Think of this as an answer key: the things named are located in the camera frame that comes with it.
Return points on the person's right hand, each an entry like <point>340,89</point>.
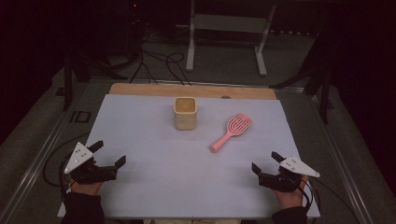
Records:
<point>291,199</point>

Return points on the white metal stand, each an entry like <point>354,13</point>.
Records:
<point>230,23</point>

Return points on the beige square cup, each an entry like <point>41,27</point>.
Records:
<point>185,121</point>

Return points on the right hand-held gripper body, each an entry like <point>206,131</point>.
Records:
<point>295,166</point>

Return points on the person's left hand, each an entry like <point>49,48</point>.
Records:
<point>86,188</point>

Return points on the pink hairbrush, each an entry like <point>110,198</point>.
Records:
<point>238,124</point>

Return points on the dark equipment rack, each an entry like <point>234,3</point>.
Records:
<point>134,25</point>

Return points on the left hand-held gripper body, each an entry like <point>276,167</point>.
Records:
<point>81,157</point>

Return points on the white table sheet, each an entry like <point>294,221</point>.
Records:
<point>174,174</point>

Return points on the aluminium rail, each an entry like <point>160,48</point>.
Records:
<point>342,161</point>
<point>40,155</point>

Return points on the black stand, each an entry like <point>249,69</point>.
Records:
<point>67,87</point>
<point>325,93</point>

